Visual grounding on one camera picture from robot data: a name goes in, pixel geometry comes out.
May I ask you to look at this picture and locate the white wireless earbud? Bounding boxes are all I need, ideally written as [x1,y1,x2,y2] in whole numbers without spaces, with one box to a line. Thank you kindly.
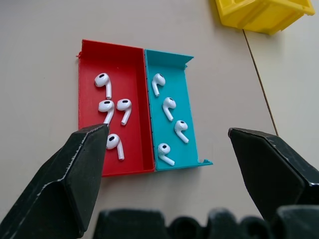
[157,143,175,166]
[94,73,113,100]
[106,133,125,161]
[151,73,166,97]
[174,120,189,144]
[98,100,115,124]
[116,98,133,126]
[162,97,177,122]

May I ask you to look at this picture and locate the red plastic tray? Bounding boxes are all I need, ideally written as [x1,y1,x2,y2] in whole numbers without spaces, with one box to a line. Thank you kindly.
[76,39,156,178]

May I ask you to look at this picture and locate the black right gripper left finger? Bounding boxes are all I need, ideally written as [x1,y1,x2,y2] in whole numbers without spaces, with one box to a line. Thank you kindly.
[0,123,110,239]

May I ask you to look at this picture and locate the teal plastic tray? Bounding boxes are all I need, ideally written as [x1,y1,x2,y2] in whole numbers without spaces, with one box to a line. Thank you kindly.
[144,48,213,172]

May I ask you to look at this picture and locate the yellow plastic bin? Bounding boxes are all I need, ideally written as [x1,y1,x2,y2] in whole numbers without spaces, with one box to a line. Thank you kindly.
[214,0,316,35]

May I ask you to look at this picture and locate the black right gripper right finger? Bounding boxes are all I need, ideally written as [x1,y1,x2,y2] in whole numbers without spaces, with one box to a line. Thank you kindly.
[227,127,319,222]

